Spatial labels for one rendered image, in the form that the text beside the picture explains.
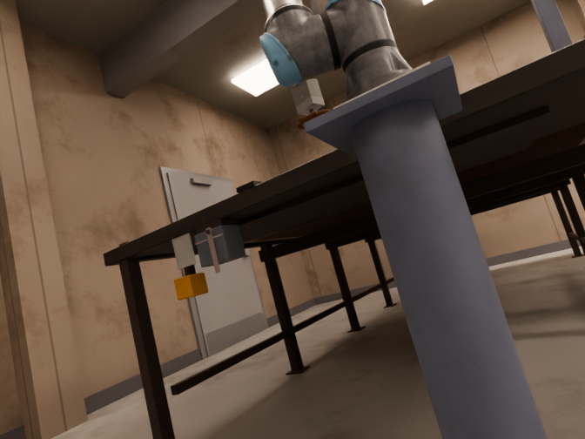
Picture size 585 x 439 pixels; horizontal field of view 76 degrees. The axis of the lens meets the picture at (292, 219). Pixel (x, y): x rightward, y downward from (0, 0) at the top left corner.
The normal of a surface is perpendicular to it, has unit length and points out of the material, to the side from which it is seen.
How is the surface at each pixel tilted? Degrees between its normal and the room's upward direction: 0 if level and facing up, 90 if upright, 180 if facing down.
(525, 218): 90
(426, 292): 90
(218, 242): 90
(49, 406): 90
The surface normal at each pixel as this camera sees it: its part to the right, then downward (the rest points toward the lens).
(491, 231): -0.46, -0.01
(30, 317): 0.85, -0.29
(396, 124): -0.25, -0.08
